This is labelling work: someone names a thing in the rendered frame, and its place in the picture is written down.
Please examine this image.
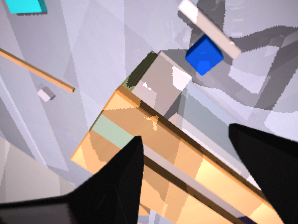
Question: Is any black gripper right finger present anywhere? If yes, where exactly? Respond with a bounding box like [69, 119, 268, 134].
[229, 123, 298, 224]

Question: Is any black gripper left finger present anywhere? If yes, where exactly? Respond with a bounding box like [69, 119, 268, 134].
[0, 136, 144, 224]

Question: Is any small cyan block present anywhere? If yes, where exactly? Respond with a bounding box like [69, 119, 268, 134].
[5, 0, 47, 13]

